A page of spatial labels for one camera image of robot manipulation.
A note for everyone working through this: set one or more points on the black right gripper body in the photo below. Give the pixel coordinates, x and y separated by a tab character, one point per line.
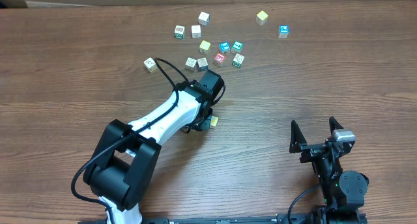
316	151

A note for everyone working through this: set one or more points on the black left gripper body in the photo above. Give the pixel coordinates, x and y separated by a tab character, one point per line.
202	124

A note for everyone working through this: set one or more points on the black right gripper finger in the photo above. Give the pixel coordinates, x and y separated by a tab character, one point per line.
298	142
334	125

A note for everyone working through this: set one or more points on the yellow top wooden block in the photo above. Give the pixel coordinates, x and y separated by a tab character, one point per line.
213	121

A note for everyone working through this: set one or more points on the red top wooden block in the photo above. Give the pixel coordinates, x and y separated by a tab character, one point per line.
219	59

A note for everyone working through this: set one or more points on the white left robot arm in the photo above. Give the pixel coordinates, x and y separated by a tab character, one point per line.
124	160

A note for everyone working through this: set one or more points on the cream block blue letter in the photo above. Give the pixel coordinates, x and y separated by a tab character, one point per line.
202	64

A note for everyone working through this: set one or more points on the cream block red letter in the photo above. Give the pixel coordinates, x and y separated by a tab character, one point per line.
190	64

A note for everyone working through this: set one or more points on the yellow top block middle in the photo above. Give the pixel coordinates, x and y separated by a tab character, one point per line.
204	47

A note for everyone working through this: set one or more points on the cream block green side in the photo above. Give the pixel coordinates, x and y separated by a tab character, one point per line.
238	60

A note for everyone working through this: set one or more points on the blue top wooden block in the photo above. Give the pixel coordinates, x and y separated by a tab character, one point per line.
224	48

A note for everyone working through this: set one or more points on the green top wooden block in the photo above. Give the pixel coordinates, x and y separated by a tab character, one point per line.
237	47

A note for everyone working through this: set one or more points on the plain cream wooden block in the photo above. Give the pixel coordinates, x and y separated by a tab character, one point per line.
196	31

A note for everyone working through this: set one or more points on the cream block brown drawing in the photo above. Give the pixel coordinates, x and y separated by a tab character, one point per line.
150	64

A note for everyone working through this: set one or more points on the cream block green letter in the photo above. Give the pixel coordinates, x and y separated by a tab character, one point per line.
179	32

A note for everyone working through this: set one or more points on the cream block top row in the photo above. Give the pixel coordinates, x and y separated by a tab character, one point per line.
204	18

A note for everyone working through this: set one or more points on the yellow top block far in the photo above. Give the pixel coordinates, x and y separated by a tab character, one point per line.
261	17

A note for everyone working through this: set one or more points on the blue top block far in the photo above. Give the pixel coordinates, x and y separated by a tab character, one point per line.
283	31

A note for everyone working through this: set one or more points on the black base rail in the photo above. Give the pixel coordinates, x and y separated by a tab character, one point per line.
278	219

